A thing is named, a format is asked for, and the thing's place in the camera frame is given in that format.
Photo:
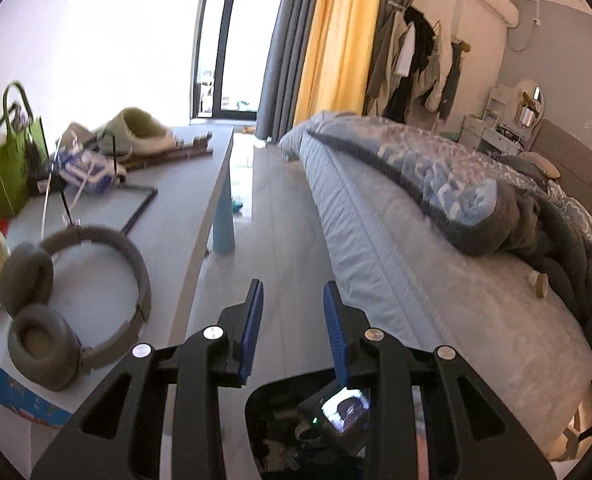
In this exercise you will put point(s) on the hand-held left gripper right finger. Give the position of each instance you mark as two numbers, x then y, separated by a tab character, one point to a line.
333	330

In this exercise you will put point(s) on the white dressing table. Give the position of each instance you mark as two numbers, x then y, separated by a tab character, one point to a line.
476	132

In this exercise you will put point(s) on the yellow curtain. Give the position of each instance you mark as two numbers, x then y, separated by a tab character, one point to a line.
338	40

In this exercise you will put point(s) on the hanging grey coat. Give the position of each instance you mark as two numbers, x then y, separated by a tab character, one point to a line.
383	65

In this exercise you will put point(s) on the black trash bin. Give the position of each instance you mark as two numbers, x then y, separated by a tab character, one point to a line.
271	395

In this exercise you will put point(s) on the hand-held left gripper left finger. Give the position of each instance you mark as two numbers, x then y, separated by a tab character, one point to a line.
251	330

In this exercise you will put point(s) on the wooden sticks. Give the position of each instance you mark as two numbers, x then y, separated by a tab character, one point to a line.
175	152

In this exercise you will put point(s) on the grey headphones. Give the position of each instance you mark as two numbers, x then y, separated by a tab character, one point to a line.
40	355

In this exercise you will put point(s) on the small black box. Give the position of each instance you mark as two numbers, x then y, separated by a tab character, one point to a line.
43	186

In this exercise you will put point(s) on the blue printed box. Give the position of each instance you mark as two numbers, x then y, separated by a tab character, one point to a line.
20	400

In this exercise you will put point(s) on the hanging black jacket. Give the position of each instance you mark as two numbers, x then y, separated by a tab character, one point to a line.
421	35

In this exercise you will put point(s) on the green tote bag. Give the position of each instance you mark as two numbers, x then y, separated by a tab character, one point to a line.
5	185

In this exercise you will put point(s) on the oval mirror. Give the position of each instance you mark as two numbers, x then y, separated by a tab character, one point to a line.
530	102

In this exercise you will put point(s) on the light blue table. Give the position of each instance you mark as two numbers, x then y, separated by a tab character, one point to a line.
223	230

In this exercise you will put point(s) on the small teal floor item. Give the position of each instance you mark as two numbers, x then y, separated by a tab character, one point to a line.
237	205

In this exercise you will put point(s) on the hanging dark garment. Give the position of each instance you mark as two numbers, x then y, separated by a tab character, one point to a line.
453	85

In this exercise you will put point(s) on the bed with grey sheet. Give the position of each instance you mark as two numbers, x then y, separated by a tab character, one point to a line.
376	260

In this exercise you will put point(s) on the black framed glass door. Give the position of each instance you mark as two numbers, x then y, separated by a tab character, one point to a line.
225	40

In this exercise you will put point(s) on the grey headboard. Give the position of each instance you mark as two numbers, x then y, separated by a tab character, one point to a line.
586	170

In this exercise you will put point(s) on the grey blue patterned blanket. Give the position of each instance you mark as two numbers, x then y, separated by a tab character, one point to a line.
451	175

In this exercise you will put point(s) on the beige pillow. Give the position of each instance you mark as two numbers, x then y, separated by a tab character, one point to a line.
541	166

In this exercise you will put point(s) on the hanging white shirt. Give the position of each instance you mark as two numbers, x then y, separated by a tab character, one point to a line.
406	52

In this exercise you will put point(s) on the hanging beige jacket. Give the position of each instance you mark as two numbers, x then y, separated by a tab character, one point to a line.
433	70

